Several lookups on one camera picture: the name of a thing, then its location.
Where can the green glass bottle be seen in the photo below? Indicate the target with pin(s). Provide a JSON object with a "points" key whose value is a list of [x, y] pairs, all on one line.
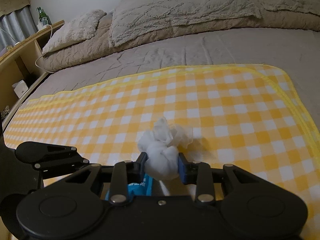
{"points": [[43, 17]]}

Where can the small fluffy beige pillow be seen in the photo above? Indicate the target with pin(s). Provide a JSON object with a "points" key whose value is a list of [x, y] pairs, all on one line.
{"points": [[79, 29]]}

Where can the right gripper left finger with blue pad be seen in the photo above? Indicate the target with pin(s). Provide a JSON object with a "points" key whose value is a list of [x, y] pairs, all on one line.
{"points": [[135, 170]]}

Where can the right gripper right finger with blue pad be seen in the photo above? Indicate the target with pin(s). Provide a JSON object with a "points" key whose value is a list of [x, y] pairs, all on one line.
{"points": [[200, 175]]}

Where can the grey bed sheet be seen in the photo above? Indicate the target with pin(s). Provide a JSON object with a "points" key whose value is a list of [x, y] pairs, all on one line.
{"points": [[294, 51]]}

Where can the grey curtain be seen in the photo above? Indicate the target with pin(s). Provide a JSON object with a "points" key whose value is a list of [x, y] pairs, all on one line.
{"points": [[16, 27]]}

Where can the white cotton cloth ball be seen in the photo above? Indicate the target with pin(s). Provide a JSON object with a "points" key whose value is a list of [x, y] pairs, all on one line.
{"points": [[161, 146]]}

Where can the yellow white checkered blanket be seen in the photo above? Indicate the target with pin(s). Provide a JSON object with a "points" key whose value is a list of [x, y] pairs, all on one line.
{"points": [[249, 115]]}

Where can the large folded beige blanket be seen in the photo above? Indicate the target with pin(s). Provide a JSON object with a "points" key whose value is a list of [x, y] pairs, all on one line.
{"points": [[132, 18]]}

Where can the white tissue box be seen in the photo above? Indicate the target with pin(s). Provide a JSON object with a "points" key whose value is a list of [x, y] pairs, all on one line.
{"points": [[20, 88]]}

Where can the blue plastic packet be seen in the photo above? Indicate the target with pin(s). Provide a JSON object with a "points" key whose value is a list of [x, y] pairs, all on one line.
{"points": [[144, 188]]}

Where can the wooden bedside shelf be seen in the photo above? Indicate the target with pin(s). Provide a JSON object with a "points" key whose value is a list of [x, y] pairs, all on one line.
{"points": [[18, 64]]}

